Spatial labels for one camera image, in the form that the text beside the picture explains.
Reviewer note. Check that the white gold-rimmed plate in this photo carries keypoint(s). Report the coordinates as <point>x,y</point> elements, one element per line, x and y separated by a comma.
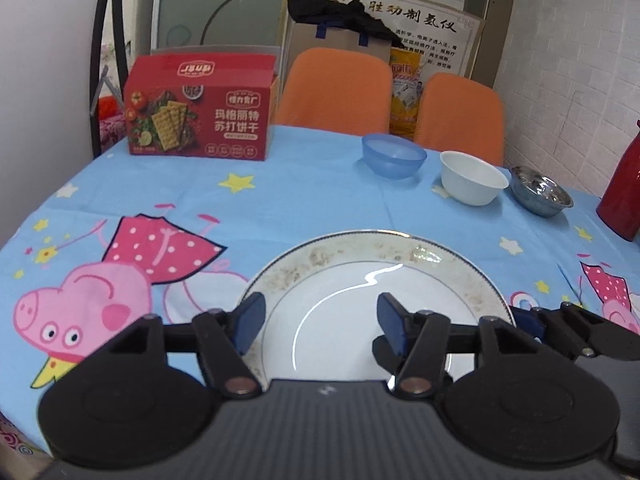
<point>321,301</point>

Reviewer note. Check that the left orange chair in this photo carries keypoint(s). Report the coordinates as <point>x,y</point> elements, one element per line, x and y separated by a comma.
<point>337,90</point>

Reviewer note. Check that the blue cartoon tablecloth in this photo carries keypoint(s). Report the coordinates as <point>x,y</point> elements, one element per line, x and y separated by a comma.
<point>311,183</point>

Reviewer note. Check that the black cloth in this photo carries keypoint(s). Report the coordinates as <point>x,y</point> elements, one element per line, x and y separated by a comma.
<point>350,16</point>

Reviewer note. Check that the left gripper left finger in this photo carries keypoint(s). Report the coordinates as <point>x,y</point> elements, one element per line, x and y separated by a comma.
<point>222,339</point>

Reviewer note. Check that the yellow snack bag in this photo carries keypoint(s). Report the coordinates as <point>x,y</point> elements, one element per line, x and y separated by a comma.
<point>405,66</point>

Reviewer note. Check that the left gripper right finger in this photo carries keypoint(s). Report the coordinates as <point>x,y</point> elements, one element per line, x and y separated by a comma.
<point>413,347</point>

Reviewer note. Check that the stainless steel bowl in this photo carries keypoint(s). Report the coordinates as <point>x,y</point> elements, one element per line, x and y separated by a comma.
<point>538,193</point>

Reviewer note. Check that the orange chair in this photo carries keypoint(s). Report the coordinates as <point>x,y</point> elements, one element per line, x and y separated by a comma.
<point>458,114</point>
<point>337,90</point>

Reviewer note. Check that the red thermos jug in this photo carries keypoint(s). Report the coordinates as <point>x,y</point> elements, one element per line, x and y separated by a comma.
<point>620,203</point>

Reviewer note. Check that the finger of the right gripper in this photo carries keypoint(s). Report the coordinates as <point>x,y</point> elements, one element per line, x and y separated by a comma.
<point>598,334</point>
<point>529,321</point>

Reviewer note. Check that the white poster board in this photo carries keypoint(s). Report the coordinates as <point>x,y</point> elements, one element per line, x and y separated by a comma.
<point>446,39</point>

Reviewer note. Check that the blue plastic bowl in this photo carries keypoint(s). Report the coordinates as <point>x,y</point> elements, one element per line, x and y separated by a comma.
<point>392,157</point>

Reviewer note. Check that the white bowl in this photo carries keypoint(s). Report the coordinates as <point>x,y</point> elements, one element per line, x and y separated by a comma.
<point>471,180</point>

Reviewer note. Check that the red cracker box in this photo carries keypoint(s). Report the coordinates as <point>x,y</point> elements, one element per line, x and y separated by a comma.
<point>201,104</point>

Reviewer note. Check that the right orange chair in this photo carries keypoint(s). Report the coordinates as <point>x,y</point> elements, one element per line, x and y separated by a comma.
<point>458,114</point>

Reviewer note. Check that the brown cardboard box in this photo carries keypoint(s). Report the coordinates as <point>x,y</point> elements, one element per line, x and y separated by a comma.
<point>302,37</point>

